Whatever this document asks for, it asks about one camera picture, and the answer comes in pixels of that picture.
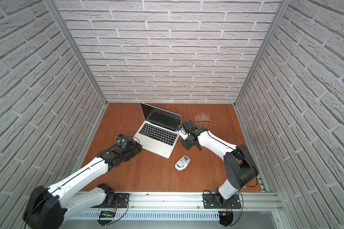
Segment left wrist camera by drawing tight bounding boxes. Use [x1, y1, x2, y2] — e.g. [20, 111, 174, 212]
[117, 134, 124, 146]

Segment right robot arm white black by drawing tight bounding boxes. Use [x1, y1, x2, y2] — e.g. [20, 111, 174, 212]
[178, 120, 259, 203]

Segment black round connector board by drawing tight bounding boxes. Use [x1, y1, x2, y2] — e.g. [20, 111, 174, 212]
[218, 211, 234, 227]

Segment left aluminium corner post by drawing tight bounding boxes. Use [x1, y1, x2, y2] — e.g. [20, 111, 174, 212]
[44, 0, 108, 107]

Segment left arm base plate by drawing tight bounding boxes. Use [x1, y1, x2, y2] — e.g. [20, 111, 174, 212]
[92, 193, 130, 209]

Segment aluminium front rail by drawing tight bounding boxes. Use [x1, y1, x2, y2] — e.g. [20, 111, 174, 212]
[48, 191, 284, 212]

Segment silver open laptop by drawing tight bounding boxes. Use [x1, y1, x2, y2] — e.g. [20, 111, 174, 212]
[134, 103, 182, 158]

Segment right aluminium corner post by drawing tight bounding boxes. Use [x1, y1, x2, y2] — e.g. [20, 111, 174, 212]
[234, 0, 291, 108]

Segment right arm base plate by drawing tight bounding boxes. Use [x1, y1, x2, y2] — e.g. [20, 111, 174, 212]
[203, 193, 242, 210]

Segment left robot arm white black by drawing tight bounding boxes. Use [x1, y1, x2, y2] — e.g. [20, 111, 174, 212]
[23, 134, 142, 229]

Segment green circuit board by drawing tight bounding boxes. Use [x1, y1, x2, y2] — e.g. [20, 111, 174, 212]
[99, 211, 116, 219]

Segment aluminium corner post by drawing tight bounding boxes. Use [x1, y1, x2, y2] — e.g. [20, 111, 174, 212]
[234, 0, 291, 108]
[44, 0, 108, 107]

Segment white wireless mouse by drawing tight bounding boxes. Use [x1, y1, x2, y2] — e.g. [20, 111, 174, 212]
[175, 156, 191, 171]

